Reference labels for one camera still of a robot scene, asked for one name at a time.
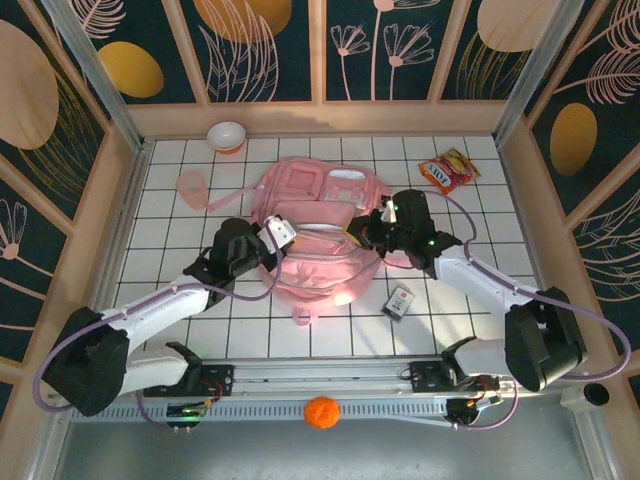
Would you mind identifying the pink student backpack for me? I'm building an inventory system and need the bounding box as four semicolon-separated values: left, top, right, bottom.
207;157;396;329

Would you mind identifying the black white card box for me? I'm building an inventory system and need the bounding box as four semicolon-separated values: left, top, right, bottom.
379;284;417;323

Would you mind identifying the red orange snack packet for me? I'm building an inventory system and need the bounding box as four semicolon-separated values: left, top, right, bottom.
418;146;482;197

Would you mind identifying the translucent pink plastic cup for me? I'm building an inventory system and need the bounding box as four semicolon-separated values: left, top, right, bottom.
174;169;210;212

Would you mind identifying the white bowl orange rim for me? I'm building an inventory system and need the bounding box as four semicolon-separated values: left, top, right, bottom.
206;121;247;156

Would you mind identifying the small black control board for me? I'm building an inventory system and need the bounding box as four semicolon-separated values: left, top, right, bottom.
166;402;207;432
446;397;504;430

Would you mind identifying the orange ball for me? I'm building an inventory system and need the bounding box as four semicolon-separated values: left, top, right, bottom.
303;396;341;430

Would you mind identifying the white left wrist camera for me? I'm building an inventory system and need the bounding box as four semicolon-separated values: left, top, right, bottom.
255;214;299;252

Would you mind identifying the aluminium side rail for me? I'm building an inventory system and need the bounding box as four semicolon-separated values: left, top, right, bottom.
82;142;151;364

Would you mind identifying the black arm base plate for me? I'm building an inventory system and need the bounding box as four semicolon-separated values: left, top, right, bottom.
143;363;236;398
402;360;501;396

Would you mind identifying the aluminium mounting rail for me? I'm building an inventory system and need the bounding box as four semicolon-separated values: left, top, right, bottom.
49;353;586;399

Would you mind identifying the slotted grey cable duct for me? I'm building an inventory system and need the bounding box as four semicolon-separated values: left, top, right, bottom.
69;399;451;425

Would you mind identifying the aluminium corner post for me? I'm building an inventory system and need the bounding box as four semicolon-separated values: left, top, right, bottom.
492;0;586;144
42;0;146;151

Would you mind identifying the grey box black lens camera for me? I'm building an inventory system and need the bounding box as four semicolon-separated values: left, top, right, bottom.
559;381;612;415

